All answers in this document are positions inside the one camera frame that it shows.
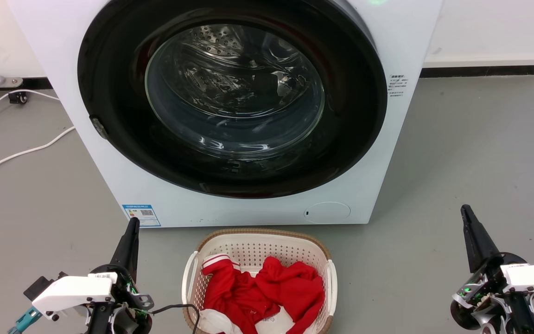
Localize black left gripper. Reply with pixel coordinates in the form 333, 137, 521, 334
92, 217, 155, 334

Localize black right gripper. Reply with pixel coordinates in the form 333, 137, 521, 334
450, 204, 528, 334

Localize white plastic laundry basket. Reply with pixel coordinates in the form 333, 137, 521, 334
181, 228, 338, 334

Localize blue energy label sticker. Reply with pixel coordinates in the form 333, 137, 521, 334
122, 204, 162, 228

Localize white front-load washing machine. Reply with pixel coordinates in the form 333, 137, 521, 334
6, 0, 444, 229

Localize teal connector plug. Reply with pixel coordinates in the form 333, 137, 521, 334
7, 307, 43, 334

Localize round white filter cover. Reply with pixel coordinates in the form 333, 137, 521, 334
304, 201, 351, 224

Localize white garment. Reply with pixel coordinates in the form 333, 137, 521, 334
200, 306, 296, 334

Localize red garment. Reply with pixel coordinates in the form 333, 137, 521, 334
201, 254, 325, 334

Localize small text sticker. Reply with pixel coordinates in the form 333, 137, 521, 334
388, 74, 409, 98

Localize black round washer door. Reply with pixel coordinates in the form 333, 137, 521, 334
77, 0, 388, 199

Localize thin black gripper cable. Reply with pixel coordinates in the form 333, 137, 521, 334
149, 303, 201, 334

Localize thick white floor cable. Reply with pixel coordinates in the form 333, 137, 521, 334
0, 126, 76, 180

